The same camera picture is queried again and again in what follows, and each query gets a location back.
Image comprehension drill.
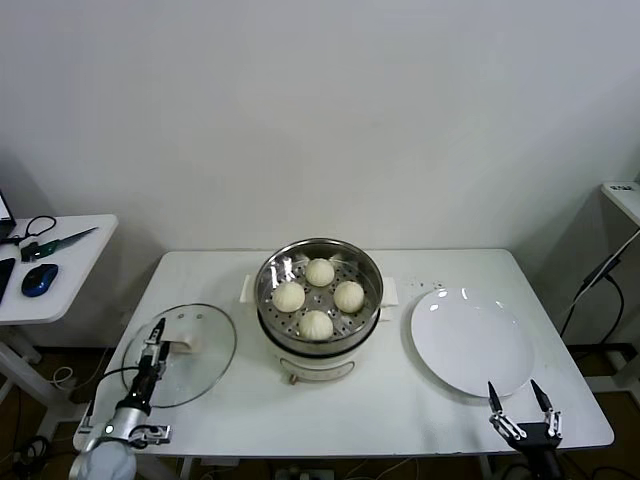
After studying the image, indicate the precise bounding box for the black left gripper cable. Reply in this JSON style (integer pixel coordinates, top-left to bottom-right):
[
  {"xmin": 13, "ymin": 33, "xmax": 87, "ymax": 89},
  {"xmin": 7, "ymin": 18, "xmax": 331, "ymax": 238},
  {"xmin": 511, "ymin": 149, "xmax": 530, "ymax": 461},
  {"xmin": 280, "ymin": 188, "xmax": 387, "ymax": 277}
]
[{"xmin": 87, "ymin": 366, "xmax": 141, "ymax": 431}]

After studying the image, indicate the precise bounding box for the white round plate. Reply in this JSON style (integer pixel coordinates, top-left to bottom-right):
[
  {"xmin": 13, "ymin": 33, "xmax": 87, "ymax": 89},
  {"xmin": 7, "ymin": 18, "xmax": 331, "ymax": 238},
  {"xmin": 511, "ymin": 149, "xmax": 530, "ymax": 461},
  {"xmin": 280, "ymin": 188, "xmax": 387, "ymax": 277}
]
[{"xmin": 410, "ymin": 287, "xmax": 536, "ymax": 400}]

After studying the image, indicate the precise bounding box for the black flat device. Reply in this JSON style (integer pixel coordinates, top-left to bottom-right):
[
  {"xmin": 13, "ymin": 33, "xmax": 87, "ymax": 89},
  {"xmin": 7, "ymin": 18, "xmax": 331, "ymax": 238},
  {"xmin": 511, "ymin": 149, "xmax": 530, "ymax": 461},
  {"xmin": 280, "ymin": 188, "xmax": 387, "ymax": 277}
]
[{"xmin": 0, "ymin": 256, "xmax": 17, "ymax": 304}]

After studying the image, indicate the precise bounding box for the white side table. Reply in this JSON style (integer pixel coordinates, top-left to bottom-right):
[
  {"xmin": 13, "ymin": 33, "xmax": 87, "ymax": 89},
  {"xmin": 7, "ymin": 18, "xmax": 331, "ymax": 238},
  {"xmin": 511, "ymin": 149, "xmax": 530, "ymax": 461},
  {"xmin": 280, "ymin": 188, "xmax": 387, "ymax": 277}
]
[{"xmin": 0, "ymin": 213, "xmax": 120, "ymax": 436}]

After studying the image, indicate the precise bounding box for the blue computer mouse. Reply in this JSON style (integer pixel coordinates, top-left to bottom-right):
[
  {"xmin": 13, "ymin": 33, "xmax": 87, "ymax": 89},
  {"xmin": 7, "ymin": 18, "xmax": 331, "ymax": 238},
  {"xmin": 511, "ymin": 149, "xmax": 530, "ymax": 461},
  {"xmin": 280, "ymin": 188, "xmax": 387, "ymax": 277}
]
[{"xmin": 20, "ymin": 262, "xmax": 60, "ymax": 297}]

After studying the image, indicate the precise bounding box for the black laptop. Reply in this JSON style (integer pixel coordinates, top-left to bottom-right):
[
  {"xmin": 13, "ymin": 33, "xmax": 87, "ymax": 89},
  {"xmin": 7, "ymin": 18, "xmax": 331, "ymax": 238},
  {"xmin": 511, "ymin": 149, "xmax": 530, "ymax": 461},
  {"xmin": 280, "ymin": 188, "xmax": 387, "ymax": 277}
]
[{"xmin": 0, "ymin": 189, "xmax": 17, "ymax": 244}]

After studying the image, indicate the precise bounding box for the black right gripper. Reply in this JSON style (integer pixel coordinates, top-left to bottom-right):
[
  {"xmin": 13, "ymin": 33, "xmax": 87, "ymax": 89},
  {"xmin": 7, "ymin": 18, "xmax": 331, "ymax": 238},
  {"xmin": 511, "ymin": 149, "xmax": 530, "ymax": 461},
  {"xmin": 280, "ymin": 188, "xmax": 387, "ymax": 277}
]
[{"xmin": 487, "ymin": 378, "xmax": 564, "ymax": 480}]

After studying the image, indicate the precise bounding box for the white steamed baozi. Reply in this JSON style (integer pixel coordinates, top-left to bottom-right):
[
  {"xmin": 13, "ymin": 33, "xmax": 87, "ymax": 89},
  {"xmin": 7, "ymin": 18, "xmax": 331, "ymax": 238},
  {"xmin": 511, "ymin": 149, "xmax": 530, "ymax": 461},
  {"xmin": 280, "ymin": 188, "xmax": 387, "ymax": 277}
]
[
  {"xmin": 272, "ymin": 282, "xmax": 306, "ymax": 314},
  {"xmin": 332, "ymin": 280, "xmax": 366, "ymax": 312},
  {"xmin": 298, "ymin": 309, "xmax": 335, "ymax": 342},
  {"xmin": 304, "ymin": 257, "xmax": 336, "ymax": 288}
]

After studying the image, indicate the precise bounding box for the white floor cable coil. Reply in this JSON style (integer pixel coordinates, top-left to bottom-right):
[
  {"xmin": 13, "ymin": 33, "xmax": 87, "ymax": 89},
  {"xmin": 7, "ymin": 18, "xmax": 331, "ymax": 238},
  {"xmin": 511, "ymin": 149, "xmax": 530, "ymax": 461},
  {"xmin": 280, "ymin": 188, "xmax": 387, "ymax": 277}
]
[{"xmin": 49, "ymin": 366, "xmax": 76, "ymax": 389}]

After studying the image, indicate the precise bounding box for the glass lid with white handle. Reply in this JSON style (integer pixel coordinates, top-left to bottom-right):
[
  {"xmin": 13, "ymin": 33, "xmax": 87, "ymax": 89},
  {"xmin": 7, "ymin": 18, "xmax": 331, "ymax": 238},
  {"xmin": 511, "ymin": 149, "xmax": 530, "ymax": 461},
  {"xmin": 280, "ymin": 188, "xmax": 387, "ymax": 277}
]
[{"xmin": 121, "ymin": 302, "xmax": 238, "ymax": 409}]

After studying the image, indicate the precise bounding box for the black cord loop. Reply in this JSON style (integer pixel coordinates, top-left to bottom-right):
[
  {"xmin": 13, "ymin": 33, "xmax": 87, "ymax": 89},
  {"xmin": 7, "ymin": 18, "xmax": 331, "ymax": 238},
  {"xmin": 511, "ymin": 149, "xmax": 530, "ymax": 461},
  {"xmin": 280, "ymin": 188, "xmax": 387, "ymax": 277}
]
[{"xmin": 0, "ymin": 214, "xmax": 56, "ymax": 246}]

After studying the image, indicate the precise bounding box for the white power strip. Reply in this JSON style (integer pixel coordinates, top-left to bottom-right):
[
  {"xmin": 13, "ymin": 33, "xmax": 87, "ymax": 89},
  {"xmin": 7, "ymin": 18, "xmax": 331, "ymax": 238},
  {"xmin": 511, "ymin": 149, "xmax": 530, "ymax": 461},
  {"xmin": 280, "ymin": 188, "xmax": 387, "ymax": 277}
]
[{"xmin": 272, "ymin": 464, "xmax": 336, "ymax": 480}]

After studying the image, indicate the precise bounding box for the white table with black label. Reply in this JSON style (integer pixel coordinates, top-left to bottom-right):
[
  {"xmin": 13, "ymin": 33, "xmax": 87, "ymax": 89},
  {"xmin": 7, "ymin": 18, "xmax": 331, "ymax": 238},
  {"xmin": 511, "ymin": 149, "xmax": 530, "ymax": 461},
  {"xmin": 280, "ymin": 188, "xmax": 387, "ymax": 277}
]
[{"xmin": 601, "ymin": 182, "xmax": 640, "ymax": 226}]

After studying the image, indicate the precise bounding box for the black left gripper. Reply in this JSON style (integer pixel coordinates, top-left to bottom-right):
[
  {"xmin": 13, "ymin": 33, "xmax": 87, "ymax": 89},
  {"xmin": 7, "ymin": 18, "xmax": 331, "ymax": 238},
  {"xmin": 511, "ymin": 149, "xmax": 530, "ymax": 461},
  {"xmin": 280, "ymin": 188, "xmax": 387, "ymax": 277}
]
[{"xmin": 130, "ymin": 319, "xmax": 169, "ymax": 409}]

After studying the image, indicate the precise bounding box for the green handled blade tool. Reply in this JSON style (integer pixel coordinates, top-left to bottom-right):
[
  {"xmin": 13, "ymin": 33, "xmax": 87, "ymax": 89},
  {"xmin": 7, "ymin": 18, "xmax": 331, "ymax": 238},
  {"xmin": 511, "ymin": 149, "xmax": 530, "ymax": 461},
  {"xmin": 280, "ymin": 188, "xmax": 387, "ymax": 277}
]
[{"xmin": 20, "ymin": 225, "xmax": 100, "ymax": 261}]

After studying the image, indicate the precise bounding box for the black power cable with adapter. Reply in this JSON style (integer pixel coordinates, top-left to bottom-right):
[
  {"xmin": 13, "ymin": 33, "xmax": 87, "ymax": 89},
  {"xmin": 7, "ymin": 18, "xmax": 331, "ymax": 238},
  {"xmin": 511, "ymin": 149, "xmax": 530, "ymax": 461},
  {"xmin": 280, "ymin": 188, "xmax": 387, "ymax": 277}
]
[{"xmin": 558, "ymin": 249, "xmax": 626, "ymax": 341}]

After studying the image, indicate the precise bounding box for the white electric cooker pot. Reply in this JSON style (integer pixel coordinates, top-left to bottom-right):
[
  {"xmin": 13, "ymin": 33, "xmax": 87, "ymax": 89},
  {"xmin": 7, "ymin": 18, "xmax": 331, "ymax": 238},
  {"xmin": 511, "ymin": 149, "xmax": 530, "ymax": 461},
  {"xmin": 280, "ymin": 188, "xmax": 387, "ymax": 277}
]
[{"xmin": 242, "ymin": 279, "xmax": 401, "ymax": 387}]

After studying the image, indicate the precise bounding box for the stainless steel steamer basket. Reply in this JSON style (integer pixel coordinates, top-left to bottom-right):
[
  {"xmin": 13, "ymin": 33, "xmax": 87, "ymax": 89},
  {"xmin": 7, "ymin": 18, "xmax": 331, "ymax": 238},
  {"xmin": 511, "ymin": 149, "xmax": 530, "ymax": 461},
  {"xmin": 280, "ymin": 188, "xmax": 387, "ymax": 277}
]
[{"xmin": 241, "ymin": 237, "xmax": 401, "ymax": 354}]

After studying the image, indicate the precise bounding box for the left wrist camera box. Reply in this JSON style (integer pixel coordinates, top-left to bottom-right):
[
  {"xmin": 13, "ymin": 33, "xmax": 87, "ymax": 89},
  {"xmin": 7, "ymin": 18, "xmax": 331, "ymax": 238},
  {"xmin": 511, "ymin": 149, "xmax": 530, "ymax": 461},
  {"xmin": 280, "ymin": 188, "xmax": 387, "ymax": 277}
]
[{"xmin": 130, "ymin": 423, "xmax": 172, "ymax": 447}]

